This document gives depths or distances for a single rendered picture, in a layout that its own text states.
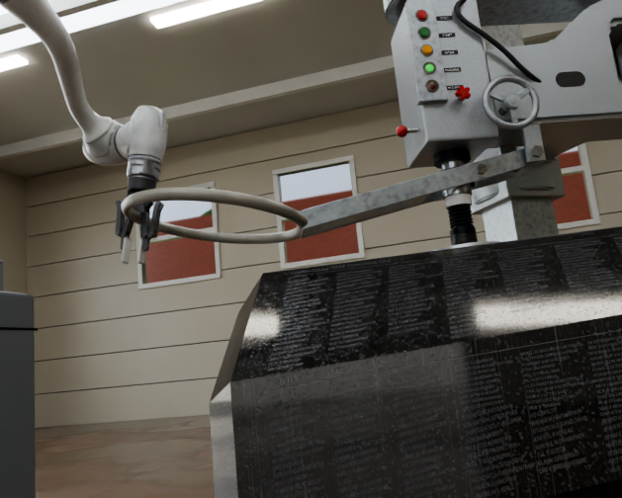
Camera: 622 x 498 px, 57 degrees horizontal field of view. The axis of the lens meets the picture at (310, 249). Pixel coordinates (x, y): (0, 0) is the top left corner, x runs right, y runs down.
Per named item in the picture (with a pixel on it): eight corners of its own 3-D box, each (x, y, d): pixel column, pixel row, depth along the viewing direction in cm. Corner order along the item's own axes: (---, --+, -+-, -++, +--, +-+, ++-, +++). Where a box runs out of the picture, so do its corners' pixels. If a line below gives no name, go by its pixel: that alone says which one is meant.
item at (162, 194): (304, 250, 177) (304, 240, 178) (315, 208, 129) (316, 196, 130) (143, 236, 174) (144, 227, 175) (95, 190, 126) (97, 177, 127)
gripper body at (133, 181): (122, 175, 156) (118, 207, 154) (150, 175, 154) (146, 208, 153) (134, 183, 163) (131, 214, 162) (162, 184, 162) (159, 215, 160)
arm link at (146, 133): (172, 163, 162) (140, 169, 169) (178, 112, 165) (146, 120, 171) (143, 150, 153) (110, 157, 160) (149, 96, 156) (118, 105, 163)
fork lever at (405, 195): (521, 178, 170) (515, 163, 171) (553, 155, 152) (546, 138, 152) (300, 241, 162) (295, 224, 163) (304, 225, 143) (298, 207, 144)
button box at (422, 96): (446, 104, 152) (431, 7, 157) (449, 99, 149) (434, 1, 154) (416, 106, 151) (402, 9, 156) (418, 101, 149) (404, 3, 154)
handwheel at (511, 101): (529, 140, 155) (519, 89, 158) (546, 124, 145) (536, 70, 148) (475, 143, 154) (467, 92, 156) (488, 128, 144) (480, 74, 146)
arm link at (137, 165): (152, 154, 155) (150, 175, 154) (167, 165, 163) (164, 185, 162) (122, 154, 156) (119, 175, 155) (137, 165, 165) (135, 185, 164)
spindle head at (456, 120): (524, 169, 172) (501, 35, 181) (561, 142, 151) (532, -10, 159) (407, 178, 169) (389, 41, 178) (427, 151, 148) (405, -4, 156)
